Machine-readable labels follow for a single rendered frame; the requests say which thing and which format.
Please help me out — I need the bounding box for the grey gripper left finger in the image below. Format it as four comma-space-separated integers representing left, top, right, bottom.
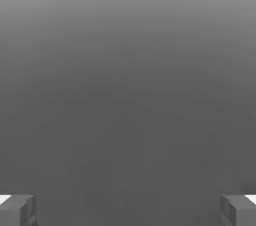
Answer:
0, 193, 39, 226

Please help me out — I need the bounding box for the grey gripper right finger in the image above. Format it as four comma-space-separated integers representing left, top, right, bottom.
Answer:
218, 193, 256, 226

